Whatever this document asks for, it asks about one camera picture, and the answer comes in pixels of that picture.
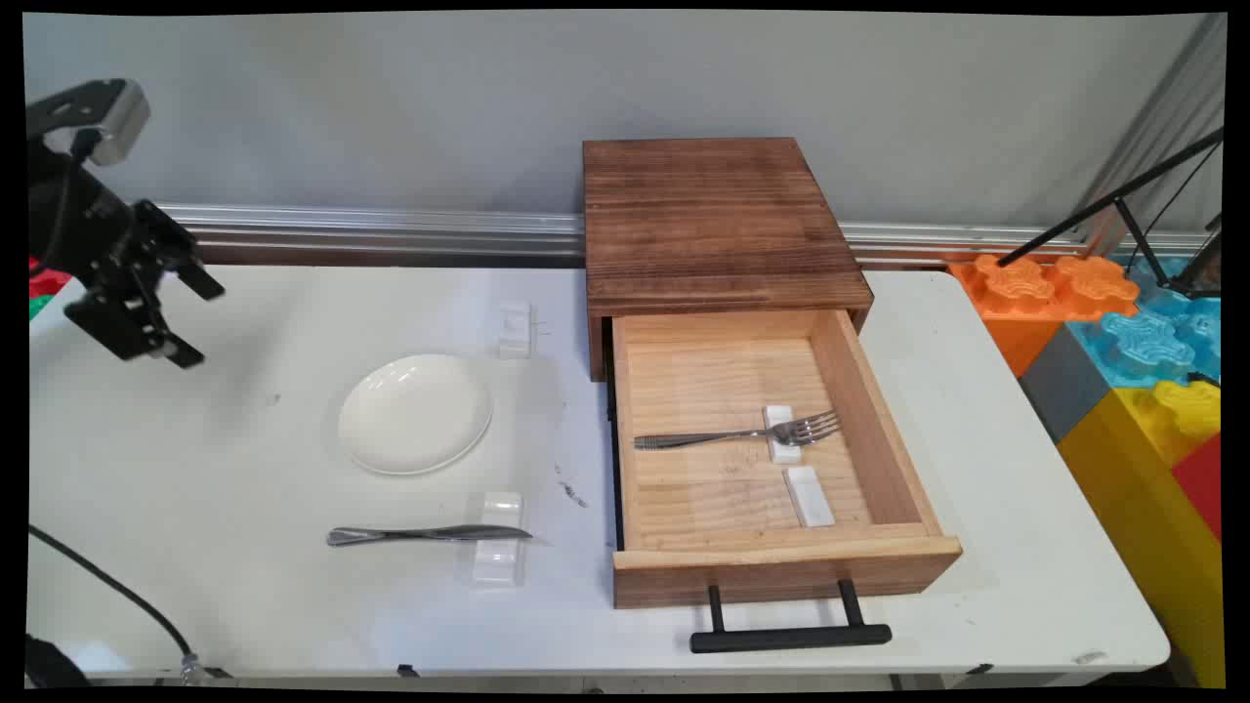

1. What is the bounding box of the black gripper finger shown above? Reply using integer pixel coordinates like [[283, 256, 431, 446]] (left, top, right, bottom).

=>
[[63, 278, 206, 370], [132, 199, 227, 301]]

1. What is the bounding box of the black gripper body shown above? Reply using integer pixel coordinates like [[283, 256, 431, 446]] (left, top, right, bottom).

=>
[[27, 145, 140, 287]]

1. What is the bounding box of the silver table knife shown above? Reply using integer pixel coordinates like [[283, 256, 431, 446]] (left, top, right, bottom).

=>
[[326, 524, 534, 548]]

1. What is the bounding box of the red foam block with studs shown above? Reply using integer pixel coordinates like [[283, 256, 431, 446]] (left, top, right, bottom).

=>
[[27, 258, 73, 300]]

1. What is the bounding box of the white round plate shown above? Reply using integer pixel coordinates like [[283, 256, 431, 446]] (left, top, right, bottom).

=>
[[337, 353, 494, 476]]

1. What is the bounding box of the white ceramic cutlery rest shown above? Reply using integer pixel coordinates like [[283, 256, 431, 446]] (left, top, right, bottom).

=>
[[763, 404, 803, 464], [784, 466, 836, 529], [472, 491, 525, 586], [497, 301, 534, 360]]

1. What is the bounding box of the dark wooden cabinet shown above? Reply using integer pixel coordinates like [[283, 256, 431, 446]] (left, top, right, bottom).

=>
[[582, 137, 875, 383]]

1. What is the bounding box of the silver fork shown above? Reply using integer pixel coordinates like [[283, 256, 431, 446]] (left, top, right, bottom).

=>
[[634, 410, 842, 451]]

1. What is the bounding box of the light wooden drawer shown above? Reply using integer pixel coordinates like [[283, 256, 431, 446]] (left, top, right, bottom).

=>
[[607, 308, 964, 610]]

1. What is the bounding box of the orange foam block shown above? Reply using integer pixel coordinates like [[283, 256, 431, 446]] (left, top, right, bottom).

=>
[[945, 252, 1142, 379]]

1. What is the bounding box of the grey foam block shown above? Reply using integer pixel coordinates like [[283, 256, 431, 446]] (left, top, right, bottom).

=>
[[1019, 322, 1116, 445]]

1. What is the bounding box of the black tripod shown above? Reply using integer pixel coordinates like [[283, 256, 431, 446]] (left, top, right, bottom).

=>
[[995, 127, 1226, 301]]

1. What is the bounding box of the blue foam block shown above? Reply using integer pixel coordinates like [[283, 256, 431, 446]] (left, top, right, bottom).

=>
[[1064, 256, 1224, 392]]

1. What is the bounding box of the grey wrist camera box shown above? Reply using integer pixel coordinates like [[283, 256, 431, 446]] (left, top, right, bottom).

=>
[[26, 78, 151, 167]]

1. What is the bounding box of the aluminium rail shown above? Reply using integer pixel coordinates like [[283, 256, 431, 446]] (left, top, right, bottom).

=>
[[156, 202, 1212, 267]]

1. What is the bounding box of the black cable with clear plug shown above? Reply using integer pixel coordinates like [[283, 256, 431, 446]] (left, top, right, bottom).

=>
[[27, 524, 233, 682]]

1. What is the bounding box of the black drawer handle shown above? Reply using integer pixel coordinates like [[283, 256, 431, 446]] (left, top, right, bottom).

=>
[[689, 579, 894, 654]]

